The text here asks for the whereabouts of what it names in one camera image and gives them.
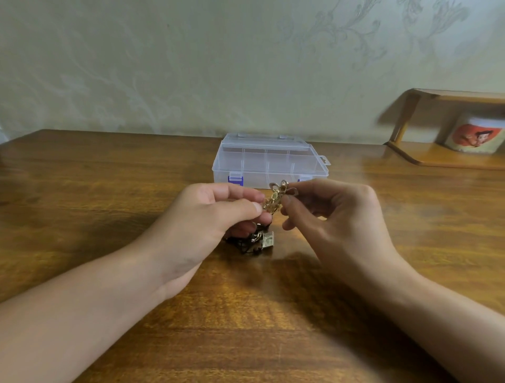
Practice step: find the person's left hand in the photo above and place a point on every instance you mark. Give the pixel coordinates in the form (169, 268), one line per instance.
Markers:
(193, 233)

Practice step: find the person's right hand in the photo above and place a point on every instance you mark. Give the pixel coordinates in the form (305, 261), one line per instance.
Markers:
(347, 229)

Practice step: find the clear plastic organizer box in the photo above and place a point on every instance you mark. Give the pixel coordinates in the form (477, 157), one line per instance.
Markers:
(264, 162)

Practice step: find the person's left forearm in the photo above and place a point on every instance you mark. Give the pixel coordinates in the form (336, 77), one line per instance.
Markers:
(67, 323)

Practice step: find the person's right forearm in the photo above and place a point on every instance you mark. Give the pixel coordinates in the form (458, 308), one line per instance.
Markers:
(450, 323)

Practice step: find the wooden shelf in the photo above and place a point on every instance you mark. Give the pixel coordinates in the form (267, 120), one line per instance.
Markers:
(442, 154)

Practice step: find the white printed mug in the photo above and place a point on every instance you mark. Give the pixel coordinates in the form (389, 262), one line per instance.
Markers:
(475, 134)

